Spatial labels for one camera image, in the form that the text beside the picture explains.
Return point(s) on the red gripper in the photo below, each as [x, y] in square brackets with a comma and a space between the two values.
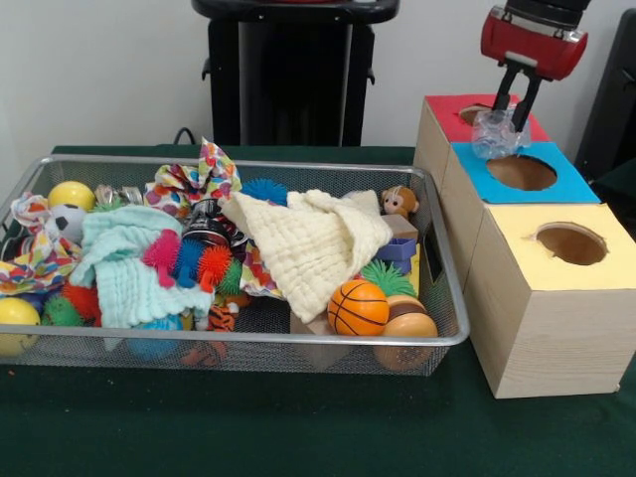
[531, 47]

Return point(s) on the clear plastic packet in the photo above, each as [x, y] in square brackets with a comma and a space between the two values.
[497, 139]

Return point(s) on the cream muslin cloth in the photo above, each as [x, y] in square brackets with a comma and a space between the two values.
[308, 248]

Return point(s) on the shallow clear mesh bin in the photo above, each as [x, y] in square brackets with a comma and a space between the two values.
[444, 298]

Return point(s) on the wooden box with three holes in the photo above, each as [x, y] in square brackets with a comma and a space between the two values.
[561, 338]

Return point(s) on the side table with green cloth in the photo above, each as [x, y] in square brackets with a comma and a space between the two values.
[621, 184]

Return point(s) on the brown monkey plush toy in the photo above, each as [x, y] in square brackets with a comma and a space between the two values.
[400, 200]

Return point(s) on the toy burger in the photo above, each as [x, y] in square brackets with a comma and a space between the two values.
[412, 323]

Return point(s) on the orange toy basketball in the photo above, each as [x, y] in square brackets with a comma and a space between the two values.
[358, 307]

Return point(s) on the colourful dotted cloth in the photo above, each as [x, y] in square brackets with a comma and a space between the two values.
[199, 179]

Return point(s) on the multicolour spiky caterpillar toy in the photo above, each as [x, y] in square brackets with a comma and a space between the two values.
[208, 263]

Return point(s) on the dark green tablecloth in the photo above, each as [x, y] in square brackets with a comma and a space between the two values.
[298, 422]

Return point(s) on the mint muslin cloth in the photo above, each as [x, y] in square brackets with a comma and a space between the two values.
[124, 278]

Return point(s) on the yellow ball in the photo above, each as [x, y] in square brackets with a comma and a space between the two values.
[72, 195]

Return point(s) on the small soccer ball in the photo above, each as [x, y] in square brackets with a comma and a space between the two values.
[67, 221]

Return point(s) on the white colourful patterned cloth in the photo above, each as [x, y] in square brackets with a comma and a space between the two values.
[35, 258]

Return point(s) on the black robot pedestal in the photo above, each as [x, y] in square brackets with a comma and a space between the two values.
[298, 74]

